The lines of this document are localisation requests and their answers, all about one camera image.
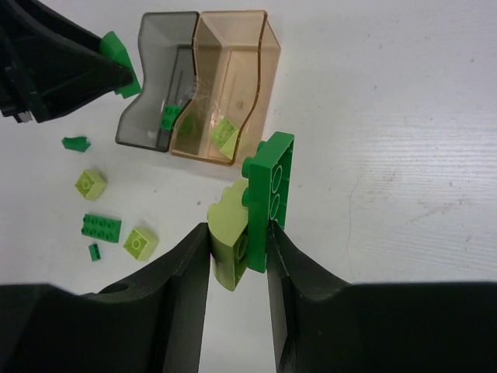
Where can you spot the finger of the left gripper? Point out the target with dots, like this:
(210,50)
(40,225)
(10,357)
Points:
(50,66)

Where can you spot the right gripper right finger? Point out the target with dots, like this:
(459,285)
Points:
(322,323)

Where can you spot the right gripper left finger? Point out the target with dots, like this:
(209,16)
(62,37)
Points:
(150,321)

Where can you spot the dark green curved lego brick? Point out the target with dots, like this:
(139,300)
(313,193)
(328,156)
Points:
(113,48)

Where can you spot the small dark green lego piece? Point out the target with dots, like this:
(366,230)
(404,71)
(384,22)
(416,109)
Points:
(169,116)

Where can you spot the green and lime lego stack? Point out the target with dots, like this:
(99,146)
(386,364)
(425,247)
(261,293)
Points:
(266,196)

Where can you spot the lime curved lego brick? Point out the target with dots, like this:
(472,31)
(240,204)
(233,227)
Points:
(224,137)

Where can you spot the lime lego brick right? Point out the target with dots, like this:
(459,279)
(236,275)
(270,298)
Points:
(141,243)

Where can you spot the tiny dark green lego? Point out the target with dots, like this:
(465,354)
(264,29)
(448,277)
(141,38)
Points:
(76,144)

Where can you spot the dark green flat lego plate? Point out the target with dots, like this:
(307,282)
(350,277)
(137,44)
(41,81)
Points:
(101,228)

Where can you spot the grey transparent container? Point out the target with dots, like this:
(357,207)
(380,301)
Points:
(165,44)

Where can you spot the lime lego brick left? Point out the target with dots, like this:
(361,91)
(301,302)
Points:
(90,184)

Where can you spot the orange transparent container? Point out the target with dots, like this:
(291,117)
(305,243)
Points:
(235,54)

